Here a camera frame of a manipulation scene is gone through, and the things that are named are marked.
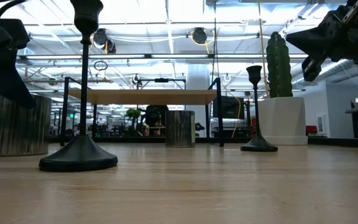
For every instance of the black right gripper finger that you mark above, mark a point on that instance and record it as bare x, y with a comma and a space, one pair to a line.
312, 42
314, 68

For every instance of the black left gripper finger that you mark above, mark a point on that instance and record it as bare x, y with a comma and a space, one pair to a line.
2, 77

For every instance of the striped metal candle tin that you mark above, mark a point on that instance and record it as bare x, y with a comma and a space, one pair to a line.
17, 130

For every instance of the black metal candlestick holder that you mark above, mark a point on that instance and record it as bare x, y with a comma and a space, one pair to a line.
79, 155
258, 144

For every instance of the candle tin with white label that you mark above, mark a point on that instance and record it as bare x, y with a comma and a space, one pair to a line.
180, 129

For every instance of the tall green cactus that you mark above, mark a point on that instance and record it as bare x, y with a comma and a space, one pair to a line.
279, 65

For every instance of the red seat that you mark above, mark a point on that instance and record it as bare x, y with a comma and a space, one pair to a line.
311, 129

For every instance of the white planter pot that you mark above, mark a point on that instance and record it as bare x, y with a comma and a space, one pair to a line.
283, 121

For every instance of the black monitor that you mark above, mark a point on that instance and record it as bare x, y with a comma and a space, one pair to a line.
228, 107

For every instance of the small green potted plant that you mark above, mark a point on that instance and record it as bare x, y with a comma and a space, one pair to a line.
133, 113

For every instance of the person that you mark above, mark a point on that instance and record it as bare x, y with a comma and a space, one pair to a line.
154, 116

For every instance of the black table edge rail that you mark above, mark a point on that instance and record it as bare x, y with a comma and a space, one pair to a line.
337, 142

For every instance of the wooden shelf black frame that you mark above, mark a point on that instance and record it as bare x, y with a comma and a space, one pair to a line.
148, 97

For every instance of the black background station frame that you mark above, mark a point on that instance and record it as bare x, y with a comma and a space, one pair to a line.
162, 80

